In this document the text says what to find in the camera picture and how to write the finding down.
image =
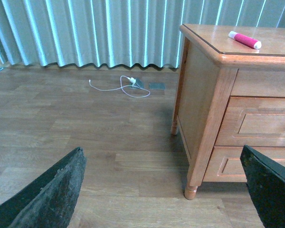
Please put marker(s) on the grey pleated curtain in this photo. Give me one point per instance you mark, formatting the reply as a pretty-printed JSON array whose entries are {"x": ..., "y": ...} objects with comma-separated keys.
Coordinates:
[{"x": 117, "y": 32}]

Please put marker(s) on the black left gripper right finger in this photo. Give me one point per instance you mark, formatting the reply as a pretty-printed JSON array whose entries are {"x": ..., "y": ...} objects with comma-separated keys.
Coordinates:
[{"x": 266, "y": 186}]

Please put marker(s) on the open grey floor socket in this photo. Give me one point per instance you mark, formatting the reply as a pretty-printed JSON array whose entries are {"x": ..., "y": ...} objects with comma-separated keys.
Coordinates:
[{"x": 138, "y": 84}]

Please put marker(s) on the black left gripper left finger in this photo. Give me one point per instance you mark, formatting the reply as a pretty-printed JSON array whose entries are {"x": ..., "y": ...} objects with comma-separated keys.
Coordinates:
[{"x": 48, "y": 201}]

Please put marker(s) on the white plug adapter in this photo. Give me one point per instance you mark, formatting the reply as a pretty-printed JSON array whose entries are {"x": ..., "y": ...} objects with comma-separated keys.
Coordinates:
[{"x": 132, "y": 80}]

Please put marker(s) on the wooden drawer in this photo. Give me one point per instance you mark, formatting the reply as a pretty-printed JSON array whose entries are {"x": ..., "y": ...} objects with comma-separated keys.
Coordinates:
[
  {"x": 225, "y": 165},
  {"x": 255, "y": 121}
]

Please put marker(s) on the pink marker with clear cap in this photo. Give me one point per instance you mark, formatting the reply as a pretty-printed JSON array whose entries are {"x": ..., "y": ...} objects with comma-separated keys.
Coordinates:
[{"x": 245, "y": 40}]

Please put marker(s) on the closed grey floor socket plate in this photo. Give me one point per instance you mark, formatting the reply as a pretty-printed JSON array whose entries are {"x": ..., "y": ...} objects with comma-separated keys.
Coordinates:
[{"x": 157, "y": 86}]

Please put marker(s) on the wooden nightstand cabinet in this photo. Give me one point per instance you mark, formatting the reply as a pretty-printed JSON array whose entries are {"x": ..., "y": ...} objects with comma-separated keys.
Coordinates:
[{"x": 215, "y": 68}]

